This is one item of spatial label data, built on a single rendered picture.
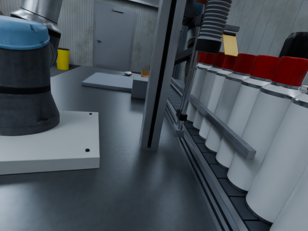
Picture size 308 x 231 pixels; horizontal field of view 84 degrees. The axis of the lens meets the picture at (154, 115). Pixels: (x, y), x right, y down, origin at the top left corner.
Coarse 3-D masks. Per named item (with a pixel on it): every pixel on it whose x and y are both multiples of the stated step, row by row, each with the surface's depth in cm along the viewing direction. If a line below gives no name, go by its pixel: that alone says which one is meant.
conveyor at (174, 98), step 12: (168, 96) 76; (180, 96) 80; (192, 132) 45; (204, 156) 35; (216, 168) 32; (228, 192) 26; (240, 192) 27; (240, 204) 25; (240, 216) 23; (252, 216) 23; (252, 228) 21; (264, 228) 22
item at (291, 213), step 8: (304, 176) 17; (296, 184) 18; (304, 184) 17; (296, 192) 18; (304, 192) 17; (288, 200) 19; (296, 200) 17; (304, 200) 17; (288, 208) 18; (296, 208) 17; (304, 208) 16; (280, 216) 19; (288, 216) 18; (296, 216) 17; (304, 216) 16; (272, 224) 21; (280, 224) 19; (288, 224) 18; (296, 224) 17; (304, 224) 16
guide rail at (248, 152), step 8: (192, 96) 47; (200, 104) 41; (208, 112) 36; (208, 120) 35; (216, 120) 32; (216, 128) 32; (224, 128) 29; (224, 136) 29; (232, 136) 27; (232, 144) 26; (240, 144) 25; (248, 144) 24; (240, 152) 24; (248, 152) 23
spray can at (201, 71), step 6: (204, 54) 46; (210, 54) 44; (204, 60) 46; (210, 60) 45; (198, 66) 47; (204, 66) 45; (210, 66) 45; (198, 72) 47; (204, 72) 45; (198, 78) 47; (204, 78) 46; (198, 84) 47; (192, 90) 49; (198, 90) 47; (198, 96) 48; (192, 108) 50; (192, 114) 50; (192, 120) 50
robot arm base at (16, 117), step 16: (0, 96) 34; (16, 96) 35; (32, 96) 36; (48, 96) 40; (0, 112) 34; (16, 112) 35; (32, 112) 37; (48, 112) 40; (0, 128) 34; (16, 128) 35; (32, 128) 37; (48, 128) 40
